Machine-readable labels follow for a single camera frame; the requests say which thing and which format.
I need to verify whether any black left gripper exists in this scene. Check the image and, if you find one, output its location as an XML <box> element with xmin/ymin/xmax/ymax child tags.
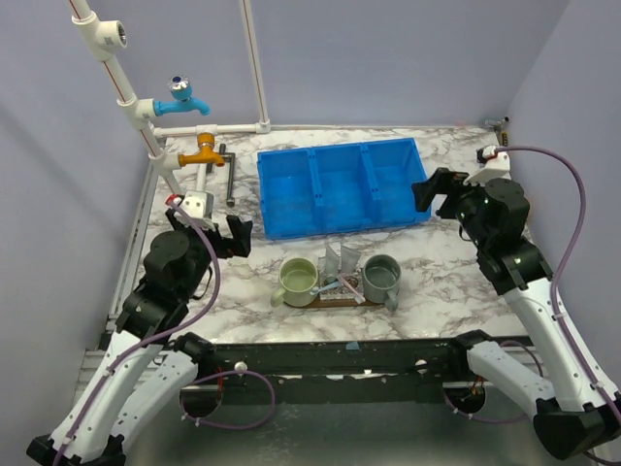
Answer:
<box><xmin>169</xmin><ymin>208</ymin><xmax>252</xmax><ymax>299</ymax></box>

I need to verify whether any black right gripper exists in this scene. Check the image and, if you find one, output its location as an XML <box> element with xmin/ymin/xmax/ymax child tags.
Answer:
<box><xmin>413</xmin><ymin>165</ymin><xmax>498</xmax><ymax>248</ymax></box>

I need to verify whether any light green ceramic mug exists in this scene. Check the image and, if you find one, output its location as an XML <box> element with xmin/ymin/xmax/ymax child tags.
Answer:
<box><xmin>270</xmin><ymin>257</ymin><xmax>319</xmax><ymax>308</ymax></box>

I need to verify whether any blue plastic divided bin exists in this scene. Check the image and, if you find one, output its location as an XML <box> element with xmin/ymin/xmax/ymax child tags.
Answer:
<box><xmin>257</xmin><ymin>138</ymin><xmax>431</xmax><ymax>240</ymax></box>

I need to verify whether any oval wooden tray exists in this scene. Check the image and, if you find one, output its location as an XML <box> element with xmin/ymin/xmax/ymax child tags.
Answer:
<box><xmin>284</xmin><ymin>295</ymin><xmax>381</xmax><ymax>309</ymax></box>

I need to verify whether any grey ceramic mug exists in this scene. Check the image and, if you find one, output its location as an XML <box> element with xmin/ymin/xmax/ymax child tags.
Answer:
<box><xmin>362</xmin><ymin>254</ymin><xmax>401</xmax><ymax>312</ymax></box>

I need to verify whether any toothpaste tube red cap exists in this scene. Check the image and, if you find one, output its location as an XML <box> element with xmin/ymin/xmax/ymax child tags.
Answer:
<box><xmin>341</xmin><ymin>245</ymin><xmax>361</xmax><ymax>276</ymax></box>

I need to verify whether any pink toothbrush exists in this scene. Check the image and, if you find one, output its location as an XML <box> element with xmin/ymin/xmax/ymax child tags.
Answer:
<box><xmin>339</xmin><ymin>276</ymin><xmax>365</xmax><ymax>305</ymax></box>

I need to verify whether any clear plastic square holder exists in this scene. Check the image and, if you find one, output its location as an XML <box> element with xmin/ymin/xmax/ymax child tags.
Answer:
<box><xmin>318</xmin><ymin>258</ymin><xmax>363</xmax><ymax>299</ymax></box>

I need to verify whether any toothpaste tube green cap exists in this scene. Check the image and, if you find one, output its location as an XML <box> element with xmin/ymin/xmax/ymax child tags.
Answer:
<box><xmin>324</xmin><ymin>245</ymin><xmax>340</xmax><ymax>283</ymax></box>

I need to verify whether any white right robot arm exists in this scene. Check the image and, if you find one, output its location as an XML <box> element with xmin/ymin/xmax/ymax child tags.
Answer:
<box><xmin>411</xmin><ymin>168</ymin><xmax>620</xmax><ymax>460</ymax></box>

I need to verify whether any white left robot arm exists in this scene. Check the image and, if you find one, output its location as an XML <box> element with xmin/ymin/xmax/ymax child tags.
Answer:
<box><xmin>26</xmin><ymin>206</ymin><xmax>252</xmax><ymax>465</ymax></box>

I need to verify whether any black metal hex key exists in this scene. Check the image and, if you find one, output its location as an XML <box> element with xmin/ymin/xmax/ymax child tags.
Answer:
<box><xmin>218</xmin><ymin>144</ymin><xmax>237</xmax><ymax>208</ymax></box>

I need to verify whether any yellow black tool at corner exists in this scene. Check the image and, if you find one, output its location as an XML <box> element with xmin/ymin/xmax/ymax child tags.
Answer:
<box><xmin>484</xmin><ymin>116</ymin><xmax>509</xmax><ymax>147</ymax></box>

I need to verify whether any orange plastic faucet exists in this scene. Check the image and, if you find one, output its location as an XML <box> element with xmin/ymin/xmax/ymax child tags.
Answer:
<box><xmin>178</xmin><ymin>132</ymin><xmax>225</xmax><ymax>167</ymax></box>

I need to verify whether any blue plastic faucet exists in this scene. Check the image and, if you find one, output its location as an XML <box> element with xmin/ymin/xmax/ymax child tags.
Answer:
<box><xmin>153</xmin><ymin>75</ymin><xmax>211</xmax><ymax>117</ymax></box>

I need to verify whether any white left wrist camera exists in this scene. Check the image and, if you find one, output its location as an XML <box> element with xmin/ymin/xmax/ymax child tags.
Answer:
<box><xmin>180</xmin><ymin>190</ymin><xmax>215</xmax><ymax>231</ymax></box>

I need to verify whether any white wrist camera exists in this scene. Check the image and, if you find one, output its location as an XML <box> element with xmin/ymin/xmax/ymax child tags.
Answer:
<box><xmin>180</xmin><ymin>190</ymin><xmax>215</xmax><ymax>231</ymax></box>
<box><xmin>464</xmin><ymin>146</ymin><xmax>510</xmax><ymax>185</ymax></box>

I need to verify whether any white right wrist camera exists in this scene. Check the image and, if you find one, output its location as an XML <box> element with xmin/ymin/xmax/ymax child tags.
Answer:
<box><xmin>464</xmin><ymin>146</ymin><xmax>510</xmax><ymax>185</ymax></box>

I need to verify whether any black metal base rail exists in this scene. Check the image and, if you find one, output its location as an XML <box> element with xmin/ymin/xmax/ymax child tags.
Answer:
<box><xmin>180</xmin><ymin>336</ymin><xmax>475</xmax><ymax>411</ymax></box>

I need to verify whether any white PVC pipe frame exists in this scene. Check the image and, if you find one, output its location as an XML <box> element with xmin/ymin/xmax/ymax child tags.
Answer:
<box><xmin>68</xmin><ymin>1</ymin><xmax>272</xmax><ymax>194</ymax></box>

